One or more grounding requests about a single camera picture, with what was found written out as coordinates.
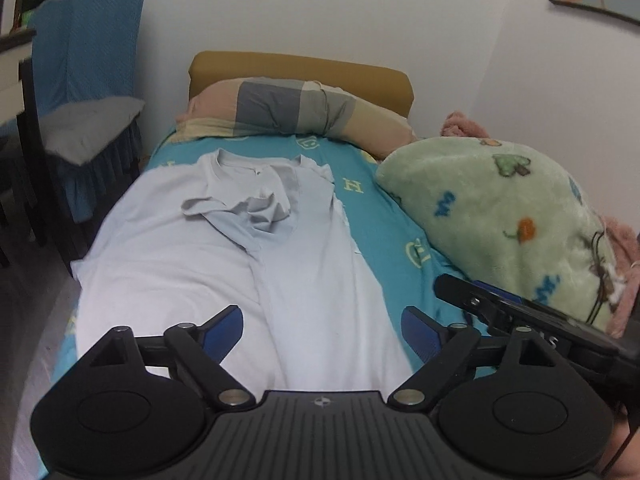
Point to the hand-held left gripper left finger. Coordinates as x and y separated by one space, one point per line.
224 332

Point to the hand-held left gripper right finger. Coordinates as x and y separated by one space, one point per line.
417 331

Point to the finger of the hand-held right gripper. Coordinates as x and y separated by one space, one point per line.
500 296
457 294

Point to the pale grey t-shirt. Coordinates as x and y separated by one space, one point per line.
175 260

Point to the green printed fleece blanket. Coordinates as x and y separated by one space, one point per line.
480 210

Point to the bed with teal printed sheet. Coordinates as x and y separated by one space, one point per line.
380 220

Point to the pink fluffy blanket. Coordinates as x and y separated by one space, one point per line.
465 127

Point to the patchwork checked pillow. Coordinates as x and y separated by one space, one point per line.
280 105

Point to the grey seat cushion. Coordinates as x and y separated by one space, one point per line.
85 125

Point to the mustard yellow headboard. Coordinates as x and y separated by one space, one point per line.
300 67

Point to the chair with blue cover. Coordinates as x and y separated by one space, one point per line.
85 40

